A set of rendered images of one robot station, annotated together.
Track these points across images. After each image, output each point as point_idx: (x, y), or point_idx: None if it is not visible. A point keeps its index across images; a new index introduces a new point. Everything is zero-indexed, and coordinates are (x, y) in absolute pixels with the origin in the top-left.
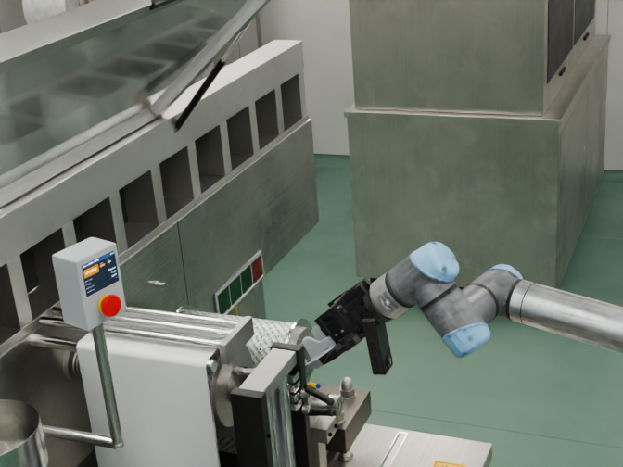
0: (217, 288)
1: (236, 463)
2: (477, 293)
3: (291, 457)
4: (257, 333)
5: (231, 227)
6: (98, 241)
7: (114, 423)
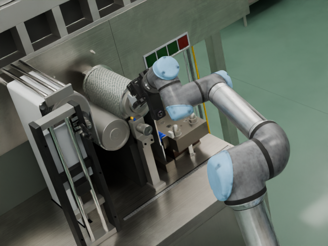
0: (146, 53)
1: None
2: (190, 87)
3: (78, 155)
4: (115, 86)
5: (158, 20)
6: None
7: None
